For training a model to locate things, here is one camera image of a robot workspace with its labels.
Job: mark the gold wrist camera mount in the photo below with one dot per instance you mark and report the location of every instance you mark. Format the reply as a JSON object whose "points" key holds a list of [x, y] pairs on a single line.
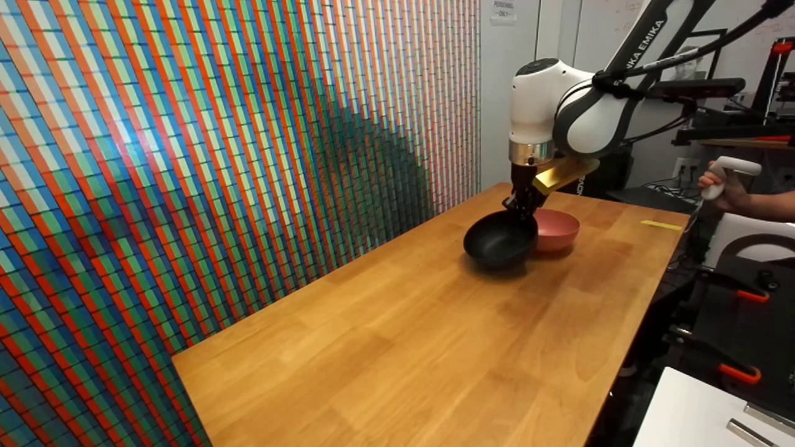
{"points": [[564, 171]]}

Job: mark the person's hand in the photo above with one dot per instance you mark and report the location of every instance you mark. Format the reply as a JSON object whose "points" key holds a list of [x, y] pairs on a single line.
{"points": [[732, 192]]}

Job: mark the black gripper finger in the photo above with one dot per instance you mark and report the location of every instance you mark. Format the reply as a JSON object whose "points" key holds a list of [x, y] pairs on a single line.
{"points": [[529, 211], [509, 203]]}

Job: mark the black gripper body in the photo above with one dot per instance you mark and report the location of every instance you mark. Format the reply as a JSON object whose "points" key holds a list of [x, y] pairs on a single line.
{"points": [[524, 190]]}

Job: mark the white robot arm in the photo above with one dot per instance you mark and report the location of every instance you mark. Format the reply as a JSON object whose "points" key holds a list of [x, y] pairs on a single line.
{"points": [[560, 108]]}

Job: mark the person's forearm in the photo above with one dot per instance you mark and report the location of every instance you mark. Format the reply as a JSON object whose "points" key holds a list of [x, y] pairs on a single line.
{"points": [[776, 207]]}

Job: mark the black clamp with orange handle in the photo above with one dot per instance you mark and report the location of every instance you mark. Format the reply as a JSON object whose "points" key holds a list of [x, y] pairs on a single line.
{"points": [[720, 325]]}

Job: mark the pink bowl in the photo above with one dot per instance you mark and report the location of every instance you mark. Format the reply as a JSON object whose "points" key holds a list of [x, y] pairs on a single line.
{"points": [[554, 232]]}

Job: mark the black bowl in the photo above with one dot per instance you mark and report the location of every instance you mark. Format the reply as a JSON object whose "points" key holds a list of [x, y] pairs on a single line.
{"points": [[499, 239]]}

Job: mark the black camera on stand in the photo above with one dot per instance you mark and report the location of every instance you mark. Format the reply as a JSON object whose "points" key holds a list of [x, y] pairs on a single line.
{"points": [[687, 90]]}

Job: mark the yellow tape strip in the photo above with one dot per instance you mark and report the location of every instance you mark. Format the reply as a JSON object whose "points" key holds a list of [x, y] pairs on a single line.
{"points": [[661, 224]]}

